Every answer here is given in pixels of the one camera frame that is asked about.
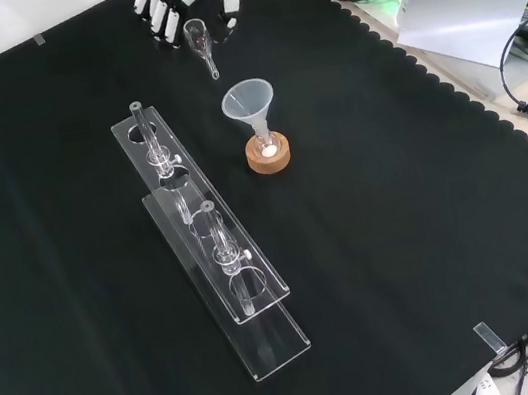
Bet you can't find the small round-bottom glass flask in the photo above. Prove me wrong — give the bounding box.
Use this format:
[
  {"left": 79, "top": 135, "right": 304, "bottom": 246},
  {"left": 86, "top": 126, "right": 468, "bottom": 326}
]
[{"left": 248, "top": 121, "right": 284, "bottom": 163}]

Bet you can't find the white power strip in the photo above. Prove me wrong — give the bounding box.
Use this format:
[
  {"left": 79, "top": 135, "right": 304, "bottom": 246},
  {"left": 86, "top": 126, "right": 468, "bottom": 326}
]
[{"left": 455, "top": 371, "right": 501, "bottom": 395}]

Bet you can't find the cork ring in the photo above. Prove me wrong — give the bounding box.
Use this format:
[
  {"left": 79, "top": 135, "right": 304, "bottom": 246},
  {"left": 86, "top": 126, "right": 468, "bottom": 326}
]
[{"left": 242, "top": 130, "right": 295, "bottom": 178}]

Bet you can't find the pale board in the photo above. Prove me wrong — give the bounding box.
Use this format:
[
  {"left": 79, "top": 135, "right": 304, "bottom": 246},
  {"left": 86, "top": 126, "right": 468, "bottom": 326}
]
[{"left": 390, "top": 0, "right": 528, "bottom": 84}]

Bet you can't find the clear acrylic funnel stand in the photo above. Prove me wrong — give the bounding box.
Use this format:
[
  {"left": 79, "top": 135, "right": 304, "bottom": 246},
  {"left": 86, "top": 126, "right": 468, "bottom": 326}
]
[{"left": 106, "top": 79, "right": 318, "bottom": 395}]

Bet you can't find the translucent plastic funnel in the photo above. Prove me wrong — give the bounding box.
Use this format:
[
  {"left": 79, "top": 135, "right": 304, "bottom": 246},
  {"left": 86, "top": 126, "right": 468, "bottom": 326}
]
[{"left": 217, "top": 78, "right": 283, "bottom": 149}]

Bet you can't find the black cloth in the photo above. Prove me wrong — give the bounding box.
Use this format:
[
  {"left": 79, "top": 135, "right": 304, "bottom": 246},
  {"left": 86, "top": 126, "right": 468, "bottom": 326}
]
[{"left": 0, "top": 0, "right": 528, "bottom": 395}]

